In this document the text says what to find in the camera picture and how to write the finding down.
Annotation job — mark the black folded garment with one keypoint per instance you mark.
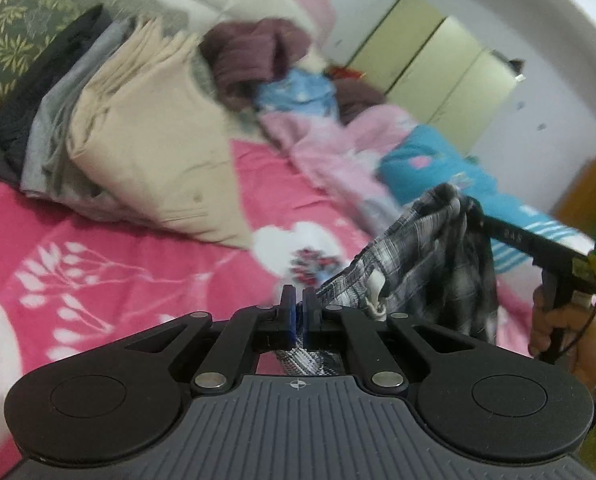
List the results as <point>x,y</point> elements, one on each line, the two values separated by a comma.
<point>23,95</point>

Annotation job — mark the pink floral blanket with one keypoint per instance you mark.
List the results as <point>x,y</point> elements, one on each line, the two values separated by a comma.
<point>128,270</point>

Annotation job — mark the beige folded pants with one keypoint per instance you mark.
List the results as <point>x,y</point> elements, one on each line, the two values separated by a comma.
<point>158,130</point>

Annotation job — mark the grey folded garment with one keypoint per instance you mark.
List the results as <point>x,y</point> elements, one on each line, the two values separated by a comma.
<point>48,135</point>

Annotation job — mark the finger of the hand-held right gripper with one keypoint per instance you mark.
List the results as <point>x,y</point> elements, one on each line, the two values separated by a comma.
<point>478,212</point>

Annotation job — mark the person's right hand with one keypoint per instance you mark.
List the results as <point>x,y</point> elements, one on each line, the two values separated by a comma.
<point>560,317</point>

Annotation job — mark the light blue printed cloth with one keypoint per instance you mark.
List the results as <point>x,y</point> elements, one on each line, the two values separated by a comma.
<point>298,92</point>

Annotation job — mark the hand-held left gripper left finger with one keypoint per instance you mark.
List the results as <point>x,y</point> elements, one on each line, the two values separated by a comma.
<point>289,317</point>

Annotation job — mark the maroon fleece garment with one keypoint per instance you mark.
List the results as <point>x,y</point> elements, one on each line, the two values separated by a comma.
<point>248,55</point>

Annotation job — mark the black white plaid pants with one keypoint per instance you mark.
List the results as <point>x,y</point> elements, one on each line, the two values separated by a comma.
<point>428,270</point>

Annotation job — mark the pale yellow wardrobe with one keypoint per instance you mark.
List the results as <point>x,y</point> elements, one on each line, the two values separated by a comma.
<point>428,60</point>

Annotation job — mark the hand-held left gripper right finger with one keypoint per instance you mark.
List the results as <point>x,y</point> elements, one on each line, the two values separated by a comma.
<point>312,320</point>

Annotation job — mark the pink cartoon quilt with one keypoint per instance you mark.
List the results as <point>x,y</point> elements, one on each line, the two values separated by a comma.
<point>338,155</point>

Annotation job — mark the green leaf-pattern pillow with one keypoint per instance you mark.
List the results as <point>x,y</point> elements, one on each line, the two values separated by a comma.
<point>18,20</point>

